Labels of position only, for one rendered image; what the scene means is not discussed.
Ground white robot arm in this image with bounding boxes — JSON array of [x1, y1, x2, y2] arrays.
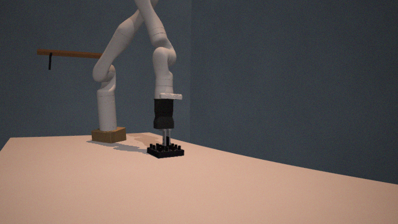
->
[[92, 0, 176, 131]]

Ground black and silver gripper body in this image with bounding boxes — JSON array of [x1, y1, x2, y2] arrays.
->
[[153, 86, 182, 129]]

